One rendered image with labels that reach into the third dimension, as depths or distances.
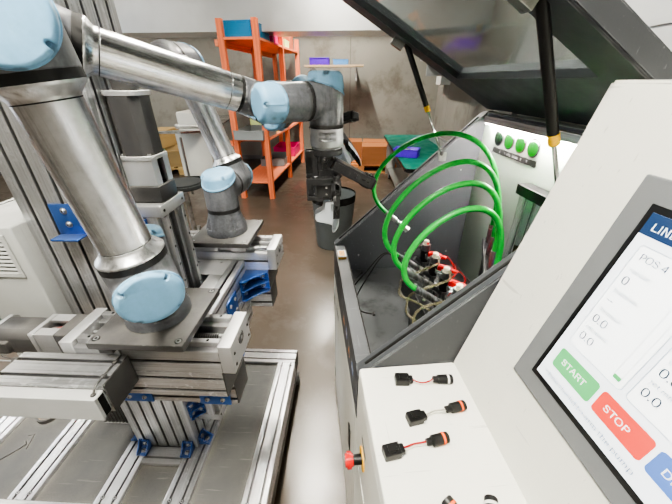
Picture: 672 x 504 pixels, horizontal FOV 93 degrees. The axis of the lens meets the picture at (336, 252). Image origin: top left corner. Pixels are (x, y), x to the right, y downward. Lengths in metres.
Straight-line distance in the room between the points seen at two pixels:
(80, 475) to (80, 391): 0.87
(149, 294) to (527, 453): 0.68
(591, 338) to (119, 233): 0.72
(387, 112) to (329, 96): 6.48
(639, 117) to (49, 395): 1.17
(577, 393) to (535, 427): 0.10
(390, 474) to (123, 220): 0.61
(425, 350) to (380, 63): 6.65
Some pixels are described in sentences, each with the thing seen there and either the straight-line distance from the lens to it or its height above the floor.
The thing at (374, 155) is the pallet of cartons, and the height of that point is 0.32.
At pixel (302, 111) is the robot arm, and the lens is 0.69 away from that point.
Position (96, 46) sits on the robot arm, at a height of 1.60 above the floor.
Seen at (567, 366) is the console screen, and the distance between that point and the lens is 0.59.
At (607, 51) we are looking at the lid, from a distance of 0.66.
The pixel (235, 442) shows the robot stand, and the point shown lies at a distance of 1.62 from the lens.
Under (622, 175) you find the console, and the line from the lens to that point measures 0.59.
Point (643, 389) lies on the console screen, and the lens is 0.53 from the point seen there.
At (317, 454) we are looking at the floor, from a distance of 1.77.
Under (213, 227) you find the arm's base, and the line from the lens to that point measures 1.24.
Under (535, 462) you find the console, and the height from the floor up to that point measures 1.04.
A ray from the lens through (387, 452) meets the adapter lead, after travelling 0.64.
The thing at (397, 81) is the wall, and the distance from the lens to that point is 7.17.
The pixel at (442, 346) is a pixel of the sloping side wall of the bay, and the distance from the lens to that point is 0.78.
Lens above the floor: 1.55
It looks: 29 degrees down
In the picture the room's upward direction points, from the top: straight up
